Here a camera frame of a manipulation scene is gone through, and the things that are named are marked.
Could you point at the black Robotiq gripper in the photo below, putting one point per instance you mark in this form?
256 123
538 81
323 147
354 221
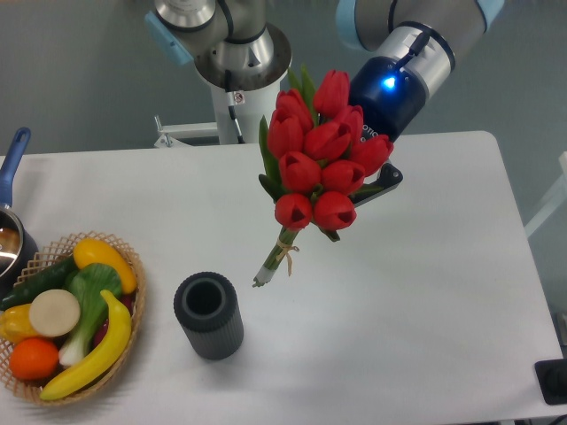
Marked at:
389 99

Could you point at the red tulip bouquet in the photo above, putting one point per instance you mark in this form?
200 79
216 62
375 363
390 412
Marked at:
315 162

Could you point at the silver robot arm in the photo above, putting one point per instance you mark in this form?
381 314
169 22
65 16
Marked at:
413 46

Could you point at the dark grey ribbed vase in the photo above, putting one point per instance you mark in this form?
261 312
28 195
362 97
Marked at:
206 306

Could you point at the black device at table edge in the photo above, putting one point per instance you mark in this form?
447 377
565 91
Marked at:
551 375

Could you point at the yellow plastic banana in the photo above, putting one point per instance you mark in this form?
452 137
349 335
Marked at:
100 359

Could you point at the yellow squash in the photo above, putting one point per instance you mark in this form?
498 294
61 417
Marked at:
93 251

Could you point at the green bok choy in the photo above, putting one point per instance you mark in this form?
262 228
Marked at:
86 287

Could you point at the green cucumber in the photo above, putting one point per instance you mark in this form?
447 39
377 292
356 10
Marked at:
52 277

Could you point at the beige round mushroom cap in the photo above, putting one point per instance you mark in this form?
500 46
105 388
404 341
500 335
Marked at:
54 313

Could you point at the orange plastic fruit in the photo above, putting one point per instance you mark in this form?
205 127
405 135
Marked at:
34 359

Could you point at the yellow bell pepper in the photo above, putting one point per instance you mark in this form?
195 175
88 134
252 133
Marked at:
16 325

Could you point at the woven wicker basket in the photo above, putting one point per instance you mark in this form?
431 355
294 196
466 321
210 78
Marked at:
49 255

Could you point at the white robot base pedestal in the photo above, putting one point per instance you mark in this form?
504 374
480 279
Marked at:
237 117

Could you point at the white frame at right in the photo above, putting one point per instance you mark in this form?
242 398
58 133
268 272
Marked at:
554 197

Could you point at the blue handled saucepan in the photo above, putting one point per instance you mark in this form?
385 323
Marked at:
17 246

